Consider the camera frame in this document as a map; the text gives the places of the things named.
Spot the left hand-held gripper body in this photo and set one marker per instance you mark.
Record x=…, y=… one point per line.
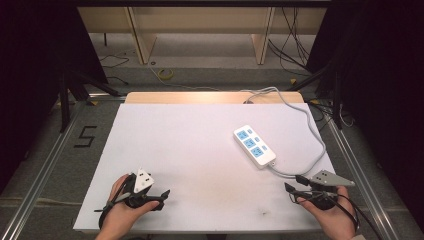
x=143, y=181

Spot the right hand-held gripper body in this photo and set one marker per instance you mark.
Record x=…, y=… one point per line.
x=328, y=180

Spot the person's right hand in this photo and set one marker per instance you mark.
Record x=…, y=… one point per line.
x=330, y=216

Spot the person's left hand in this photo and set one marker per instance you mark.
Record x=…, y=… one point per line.
x=120, y=215

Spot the white table mat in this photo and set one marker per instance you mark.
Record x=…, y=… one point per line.
x=186, y=160

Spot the white power strip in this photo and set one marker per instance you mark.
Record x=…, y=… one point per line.
x=255, y=146

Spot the black metal stand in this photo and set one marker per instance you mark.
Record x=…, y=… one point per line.
x=65, y=100
x=337, y=100

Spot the yellow tape roll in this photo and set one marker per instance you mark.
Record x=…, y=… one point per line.
x=165, y=74

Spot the aluminium floor rail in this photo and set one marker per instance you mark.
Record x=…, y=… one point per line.
x=40, y=176
x=363, y=180

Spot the light wooden desk frame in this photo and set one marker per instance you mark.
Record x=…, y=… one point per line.
x=200, y=20

